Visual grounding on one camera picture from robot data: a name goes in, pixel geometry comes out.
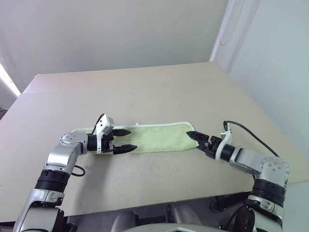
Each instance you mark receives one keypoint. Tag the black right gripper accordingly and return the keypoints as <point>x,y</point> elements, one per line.
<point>213,147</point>

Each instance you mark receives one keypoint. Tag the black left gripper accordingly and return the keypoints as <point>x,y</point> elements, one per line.
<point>106,143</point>

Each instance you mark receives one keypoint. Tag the light green towel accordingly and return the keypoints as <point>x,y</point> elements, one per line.
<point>159,137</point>

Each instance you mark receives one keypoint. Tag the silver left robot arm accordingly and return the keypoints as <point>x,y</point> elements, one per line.
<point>56,154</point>

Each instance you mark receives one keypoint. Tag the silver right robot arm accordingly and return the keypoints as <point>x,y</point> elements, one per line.
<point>270,169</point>

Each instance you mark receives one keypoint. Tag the beige table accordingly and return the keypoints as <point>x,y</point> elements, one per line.
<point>154,96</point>

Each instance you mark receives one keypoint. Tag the grey rounded shape under table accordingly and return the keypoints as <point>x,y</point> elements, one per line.
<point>184,211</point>
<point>125,221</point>

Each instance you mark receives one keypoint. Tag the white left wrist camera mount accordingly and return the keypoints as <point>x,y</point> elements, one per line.
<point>105,124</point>

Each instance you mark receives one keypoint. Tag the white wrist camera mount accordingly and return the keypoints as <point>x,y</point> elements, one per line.
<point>105,124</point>
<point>226,137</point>

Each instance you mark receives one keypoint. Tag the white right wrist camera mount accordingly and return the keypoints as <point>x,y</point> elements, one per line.
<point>226,137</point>

